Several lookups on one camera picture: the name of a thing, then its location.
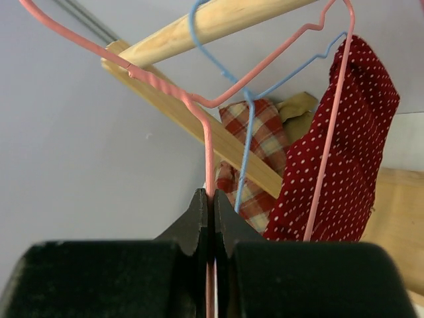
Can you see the wooden clothes rack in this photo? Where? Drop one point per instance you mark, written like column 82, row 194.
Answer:
column 168, row 165

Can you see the pink wire hanger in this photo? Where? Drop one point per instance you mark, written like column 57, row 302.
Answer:
column 163, row 86

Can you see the blue wire hanger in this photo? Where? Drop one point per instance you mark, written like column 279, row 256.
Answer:
column 248, row 95

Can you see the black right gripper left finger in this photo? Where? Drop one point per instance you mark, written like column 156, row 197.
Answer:
column 163, row 277

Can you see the tan skirt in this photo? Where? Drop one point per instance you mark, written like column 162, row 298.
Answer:
column 296, row 114

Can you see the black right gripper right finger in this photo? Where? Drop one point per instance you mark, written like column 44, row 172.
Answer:
column 261, row 278

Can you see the red polka dot skirt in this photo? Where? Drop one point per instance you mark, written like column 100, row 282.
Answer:
column 367, row 105

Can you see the red plaid skirt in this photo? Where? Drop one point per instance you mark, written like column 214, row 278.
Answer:
column 268, row 142

